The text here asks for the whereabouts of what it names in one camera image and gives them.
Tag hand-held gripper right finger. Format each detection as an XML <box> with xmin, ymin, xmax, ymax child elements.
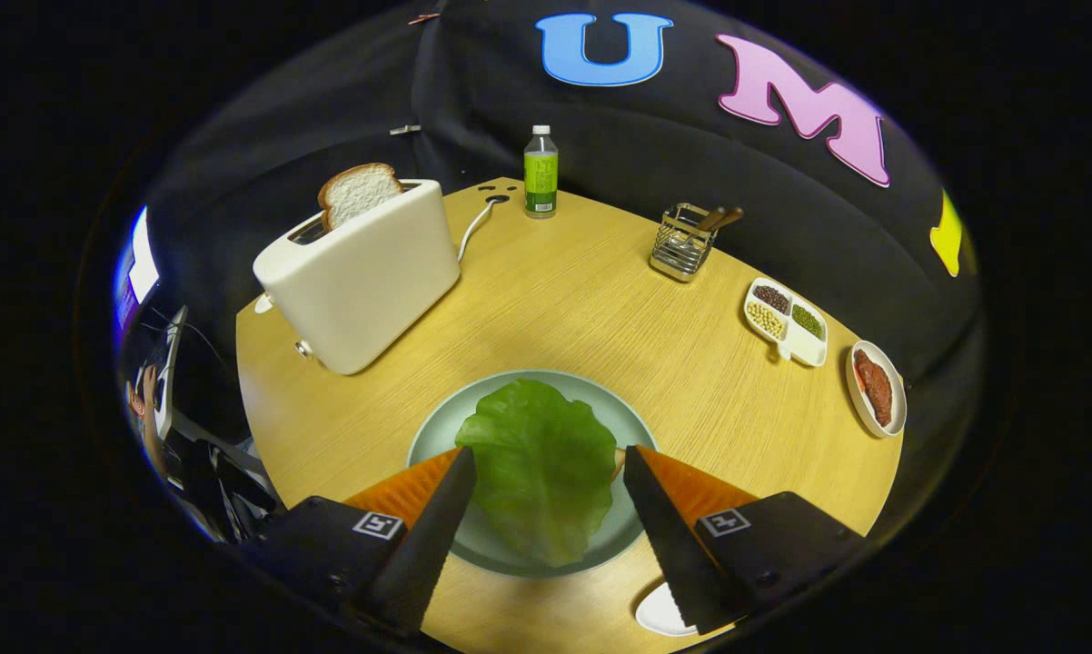
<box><xmin>622</xmin><ymin>444</ymin><xmax>867</xmax><ymax>637</ymax></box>

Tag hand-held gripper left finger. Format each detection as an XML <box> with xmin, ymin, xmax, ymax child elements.
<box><xmin>251</xmin><ymin>445</ymin><xmax>479</xmax><ymax>637</ymax></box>

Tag green lettuce leaf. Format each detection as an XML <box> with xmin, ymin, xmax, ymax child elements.
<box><xmin>455</xmin><ymin>379</ymin><xmax>620</xmax><ymax>569</ymax></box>

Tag white bread slice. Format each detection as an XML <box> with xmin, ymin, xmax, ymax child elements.
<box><xmin>317</xmin><ymin>163</ymin><xmax>405</xmax><ymax>232</ymax></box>

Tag white leaf-shaped plate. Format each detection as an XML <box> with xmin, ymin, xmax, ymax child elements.
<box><xmin>635</xmin><ymin>581</ymin><xmax>700</xmax><ymax>638</ymax></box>

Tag round pale green plate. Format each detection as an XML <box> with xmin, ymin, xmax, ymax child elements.
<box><xmin>406</xmin><ymin>369</ymin><xmax>660</xmax><ymax>580</ymax></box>

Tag white divided dish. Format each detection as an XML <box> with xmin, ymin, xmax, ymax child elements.
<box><xmin>743</xmin><ymin>277</ymin><xmax>829</xmax><ymax>368</ymax></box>

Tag pale soy beans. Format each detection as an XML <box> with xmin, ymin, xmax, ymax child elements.
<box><xmin>747</xmin><ymin>302</ymin><xmax>785</xmax><ymax>340</ymax></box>

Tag red brown meat piece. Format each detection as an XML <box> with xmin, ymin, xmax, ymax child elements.
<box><xmin>854</xmin><ymin>350</ymin><xmax>894</xmax><ymax>428</ymax></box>

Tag cream white toaster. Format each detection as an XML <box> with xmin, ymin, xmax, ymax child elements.
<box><xmin>253</xmin><ymin>178</ymin><xmax>462</xmax><ymax>376</ymax></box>

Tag round white meat plate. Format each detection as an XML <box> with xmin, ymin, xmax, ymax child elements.
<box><xmin>846</xmin><ymin>340</ymin><xmax>908</xmax><ymax>439</ymax></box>

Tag green label plastic bottle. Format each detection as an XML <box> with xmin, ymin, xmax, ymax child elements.
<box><xmin>523</xmin><ymin>124</ymin><xmax>560</xmax><ymax>220</ymax></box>

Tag black backdrop cloth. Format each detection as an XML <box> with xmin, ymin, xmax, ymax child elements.
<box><xmin>146</xmin><ymin>0</ymin><xmax>983</xmax><ymax>382</ymax></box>

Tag computer monitor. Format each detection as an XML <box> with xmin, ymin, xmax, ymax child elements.
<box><xmin>113</xmin><ymin>207</ymin><xmax>162</xmax><ymax>332</ymax></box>

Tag metal wire utensil holder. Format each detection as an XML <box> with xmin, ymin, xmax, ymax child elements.
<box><xmin>649</xmin><ymin>203</ymin><xmax>720</xmax><ymax>283</ymax></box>

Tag white toaster cable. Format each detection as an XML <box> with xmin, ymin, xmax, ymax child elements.
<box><xmin>457</xmin><ymin>196</ymin><xmax>509</xmax><ymax>264</ymax></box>

